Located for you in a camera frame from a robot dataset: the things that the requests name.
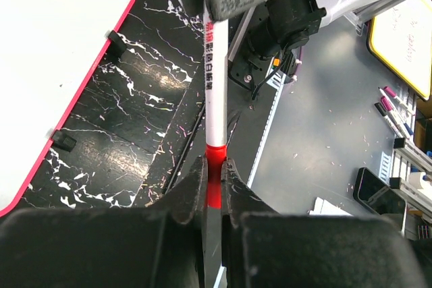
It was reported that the pink framed whiteboard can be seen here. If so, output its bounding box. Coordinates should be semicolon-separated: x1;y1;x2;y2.
1;0;135;214

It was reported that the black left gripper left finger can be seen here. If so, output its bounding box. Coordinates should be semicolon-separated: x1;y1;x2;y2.
1;156;207;287

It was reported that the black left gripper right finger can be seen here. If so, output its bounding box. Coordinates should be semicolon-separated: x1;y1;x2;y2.
221;160;431;287

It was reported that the purple capped marker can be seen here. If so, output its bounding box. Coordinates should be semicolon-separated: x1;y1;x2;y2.
379;86;411;113
375;96;413;139

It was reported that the yellow framed whiteboard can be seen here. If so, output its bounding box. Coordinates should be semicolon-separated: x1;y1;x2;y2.
368;0;431;100

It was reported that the black smartphone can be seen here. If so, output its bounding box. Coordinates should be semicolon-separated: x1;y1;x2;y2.
353;167;406;215

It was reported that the red marker cap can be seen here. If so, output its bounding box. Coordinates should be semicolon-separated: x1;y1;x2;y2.
205;145;227;209

